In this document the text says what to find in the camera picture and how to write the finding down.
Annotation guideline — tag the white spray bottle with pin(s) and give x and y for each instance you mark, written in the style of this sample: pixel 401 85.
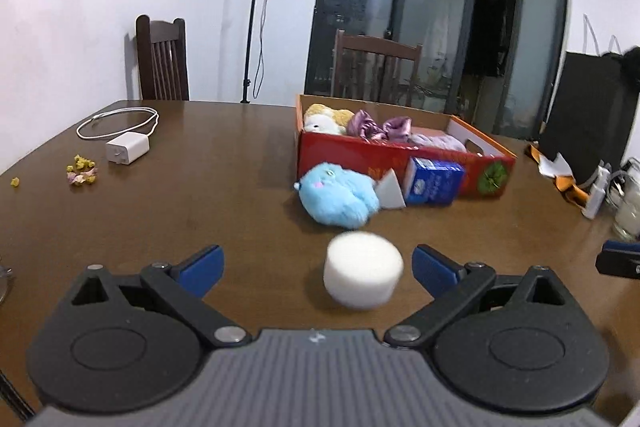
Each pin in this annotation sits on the white spray bottle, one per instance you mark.
pixel 597 191

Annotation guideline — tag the glass jar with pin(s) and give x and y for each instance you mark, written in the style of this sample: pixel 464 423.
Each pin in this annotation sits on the glass jar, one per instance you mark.
pixel 627 221

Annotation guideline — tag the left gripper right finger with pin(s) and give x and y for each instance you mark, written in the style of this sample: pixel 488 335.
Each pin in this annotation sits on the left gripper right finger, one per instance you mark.
pixel 435 272

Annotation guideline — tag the red orange cardboard box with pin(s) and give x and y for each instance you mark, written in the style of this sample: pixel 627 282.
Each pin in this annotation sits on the red orange cardboard box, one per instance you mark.
pixel 487 164

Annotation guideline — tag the dark wooden chair left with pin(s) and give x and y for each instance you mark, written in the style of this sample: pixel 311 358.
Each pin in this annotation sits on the dark wooden chair left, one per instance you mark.
pixel 161 51

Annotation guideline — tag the yellow white plush toy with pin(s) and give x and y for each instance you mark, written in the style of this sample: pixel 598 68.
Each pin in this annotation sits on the yellow white plush toy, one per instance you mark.
pixel 319 118

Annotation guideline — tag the white foam cylinder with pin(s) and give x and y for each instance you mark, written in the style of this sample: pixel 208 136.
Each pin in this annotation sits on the white foam cylinder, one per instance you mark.
pixel 362 270

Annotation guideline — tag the lilac fluffy plush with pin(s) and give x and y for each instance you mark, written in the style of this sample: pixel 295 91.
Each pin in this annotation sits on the lilac fluffy plush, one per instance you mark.
pixel 440 141

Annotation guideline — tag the white charger adapter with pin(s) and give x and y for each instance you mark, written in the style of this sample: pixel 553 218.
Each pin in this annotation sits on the white charger adapter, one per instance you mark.
pixel 127 148

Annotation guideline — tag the blue plush toy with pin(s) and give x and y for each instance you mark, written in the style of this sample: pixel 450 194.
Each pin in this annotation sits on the blue plush toy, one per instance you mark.
pixel 338 197

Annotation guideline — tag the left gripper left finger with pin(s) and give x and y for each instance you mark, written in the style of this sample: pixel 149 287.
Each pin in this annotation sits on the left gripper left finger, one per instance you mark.
pixel 201 272

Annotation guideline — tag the wooden chair pink cushion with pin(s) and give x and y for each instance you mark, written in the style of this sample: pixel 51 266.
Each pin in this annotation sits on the wooden chair pink cushion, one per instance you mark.
pixel 375 69

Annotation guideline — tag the purple satin scrunchie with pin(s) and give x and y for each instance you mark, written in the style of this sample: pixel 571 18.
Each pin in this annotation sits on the purple satin scrunchie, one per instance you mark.
pixel 363 126

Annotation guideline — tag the yellow pink candy wrappers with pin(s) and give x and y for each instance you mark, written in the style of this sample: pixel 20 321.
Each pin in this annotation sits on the yellow pink candy wrappers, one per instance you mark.
pixel 83 171

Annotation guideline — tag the white foam wedge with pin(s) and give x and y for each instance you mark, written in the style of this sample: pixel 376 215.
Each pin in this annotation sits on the white foam wedge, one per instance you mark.
pixel 389 192

